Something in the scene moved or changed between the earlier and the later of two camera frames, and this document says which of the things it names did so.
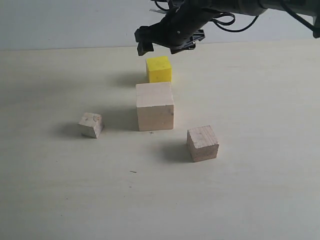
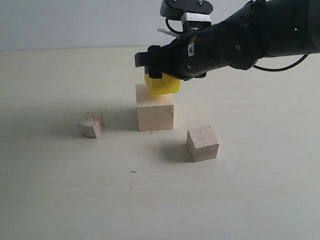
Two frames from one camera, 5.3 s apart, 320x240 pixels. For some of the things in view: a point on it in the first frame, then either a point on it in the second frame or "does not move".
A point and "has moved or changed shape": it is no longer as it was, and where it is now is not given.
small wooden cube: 91,124 does not move
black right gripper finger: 145,36 -> 153,60
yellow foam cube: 159,69 has moved or changed shape
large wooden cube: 155,106 does not move
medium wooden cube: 202,143 does not move
